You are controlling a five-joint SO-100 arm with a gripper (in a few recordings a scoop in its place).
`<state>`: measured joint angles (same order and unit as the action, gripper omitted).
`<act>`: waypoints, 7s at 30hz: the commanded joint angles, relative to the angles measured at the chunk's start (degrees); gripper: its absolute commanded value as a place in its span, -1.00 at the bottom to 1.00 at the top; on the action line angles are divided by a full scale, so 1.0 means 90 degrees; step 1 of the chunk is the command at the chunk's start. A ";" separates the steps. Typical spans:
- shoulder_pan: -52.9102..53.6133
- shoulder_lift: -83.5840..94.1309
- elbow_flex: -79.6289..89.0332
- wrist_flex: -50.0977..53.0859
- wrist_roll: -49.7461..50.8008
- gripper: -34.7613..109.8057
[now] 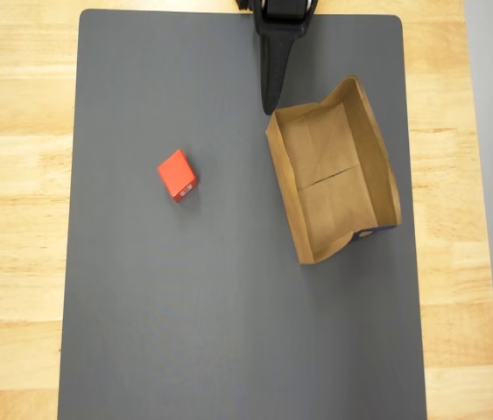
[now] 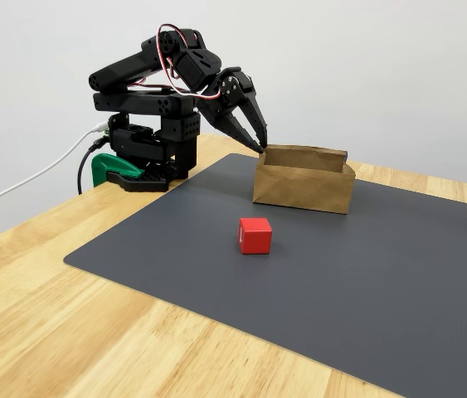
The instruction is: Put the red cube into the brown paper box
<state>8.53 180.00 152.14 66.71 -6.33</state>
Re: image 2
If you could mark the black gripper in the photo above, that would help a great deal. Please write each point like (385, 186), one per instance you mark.
(221, 109)

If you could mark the grey rubber mat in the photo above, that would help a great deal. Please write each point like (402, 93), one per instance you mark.
(341, 290)

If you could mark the green table clamp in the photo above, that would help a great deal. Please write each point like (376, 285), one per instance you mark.
(102, 166)

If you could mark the red cube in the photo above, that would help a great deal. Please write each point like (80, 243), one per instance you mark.
(258, 238)

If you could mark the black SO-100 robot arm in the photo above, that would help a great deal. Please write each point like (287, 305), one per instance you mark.
(133, 101)

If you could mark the brown paper bag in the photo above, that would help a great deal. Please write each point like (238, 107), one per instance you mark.
(299, 190)

